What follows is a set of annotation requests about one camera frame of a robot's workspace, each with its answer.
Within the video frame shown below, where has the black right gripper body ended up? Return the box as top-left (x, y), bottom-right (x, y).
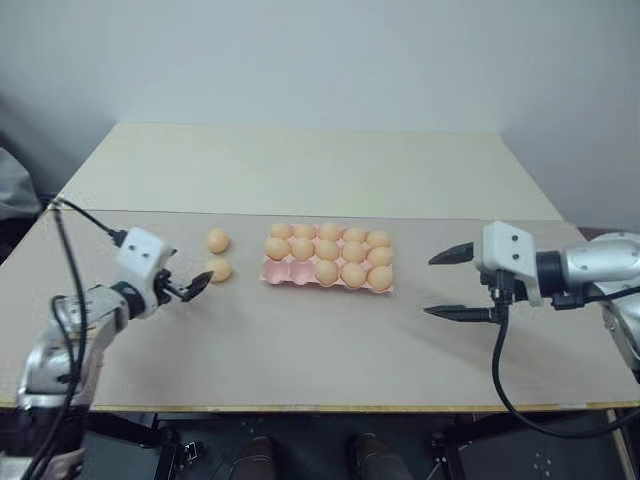
top-left (478, 268), bottom-right (532, 324)

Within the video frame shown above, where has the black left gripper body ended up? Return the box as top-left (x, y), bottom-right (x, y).
top-left (153, 268), bottom-right (190, 302)

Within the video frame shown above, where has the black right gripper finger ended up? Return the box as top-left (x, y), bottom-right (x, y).
top-left (427, 241), bottom-right (476, 267)
top-left (423, 303), bottom-right (494, 324)

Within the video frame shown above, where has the pink egg carton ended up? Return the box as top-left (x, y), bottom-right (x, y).
top-left (261, 223), bottom-right (398, 296)

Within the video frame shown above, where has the dark rounded shape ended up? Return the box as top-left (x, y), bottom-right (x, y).
top-left (233, 434), bottom-right (281, 480)

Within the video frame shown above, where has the grey fabric bundle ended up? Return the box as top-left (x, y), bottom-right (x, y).
top-left (0, 132), bottom-right (44, 224)

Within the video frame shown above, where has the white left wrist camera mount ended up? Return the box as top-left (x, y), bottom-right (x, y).
top-left (115, 227), bottom-right (178, 320)

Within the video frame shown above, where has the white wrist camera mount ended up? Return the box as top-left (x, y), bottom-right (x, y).
top-left (115, 227), bottom-right (178, 320)
top-left (473, 220), bottom-right (545, 307)

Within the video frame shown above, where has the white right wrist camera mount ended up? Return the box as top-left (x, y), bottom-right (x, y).
top-left (473, 220), bottom-right (545, 307)

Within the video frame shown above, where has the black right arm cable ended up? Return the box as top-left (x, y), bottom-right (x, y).
top-left (490, 269), bottom-right (640, 439)

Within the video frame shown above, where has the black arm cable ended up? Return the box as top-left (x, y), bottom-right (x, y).
top-left (490, 269), bottom-right (640, 439)
top-left (28, 196), bottom-right (129, 480)

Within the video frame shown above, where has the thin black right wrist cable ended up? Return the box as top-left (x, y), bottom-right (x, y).
top-left (551, 284), bottom-right (640, 311)

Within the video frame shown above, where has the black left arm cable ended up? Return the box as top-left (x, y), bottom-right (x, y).
top-left (28, 196), bottom-right (129, 480)

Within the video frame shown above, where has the black metal stand frame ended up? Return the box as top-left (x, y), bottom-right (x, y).
top-left (84, 412), bottom-right (207, 480)
top-left (429, 412), bottom-right (506, 480)

